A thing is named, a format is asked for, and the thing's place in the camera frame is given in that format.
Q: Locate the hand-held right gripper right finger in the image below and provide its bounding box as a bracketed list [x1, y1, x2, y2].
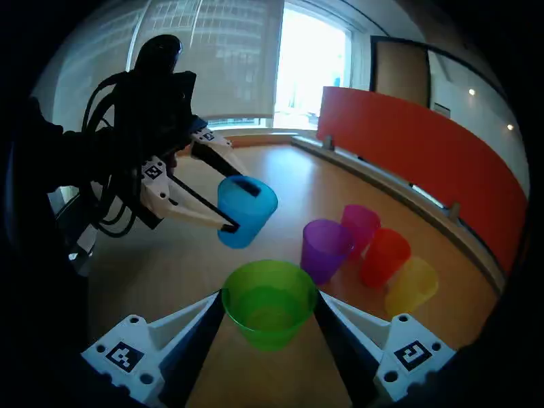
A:
[313, 290, 456, 404]

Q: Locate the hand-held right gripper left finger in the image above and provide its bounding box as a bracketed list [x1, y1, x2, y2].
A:
[80, 288, 224, 408]

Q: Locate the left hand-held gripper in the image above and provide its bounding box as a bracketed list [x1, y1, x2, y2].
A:
[78, 35, 261, 234]

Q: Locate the blue plastic cup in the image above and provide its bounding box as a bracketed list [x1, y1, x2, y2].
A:
[216, 175, 279, 250]

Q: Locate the green plastic cup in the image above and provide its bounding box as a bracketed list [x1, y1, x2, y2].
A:
[221, 259, 319, 352]

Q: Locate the yellow plastic cup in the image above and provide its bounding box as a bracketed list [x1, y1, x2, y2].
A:
[384, 256, 439, 318]

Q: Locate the red plastic cup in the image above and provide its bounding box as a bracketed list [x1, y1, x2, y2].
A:
[360, 227, 412, 290]

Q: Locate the purple plastic cup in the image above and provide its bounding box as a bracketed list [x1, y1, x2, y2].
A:
[300, 218, 356, 286]

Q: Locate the pink plastic cup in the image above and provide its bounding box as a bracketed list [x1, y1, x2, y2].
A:
[340, 204, 382, 261]

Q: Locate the red desk screen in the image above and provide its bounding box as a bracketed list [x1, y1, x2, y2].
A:
[290, 86, 530, 293]

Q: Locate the black cable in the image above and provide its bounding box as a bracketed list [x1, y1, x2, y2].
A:
[80, 72, 141, 238]

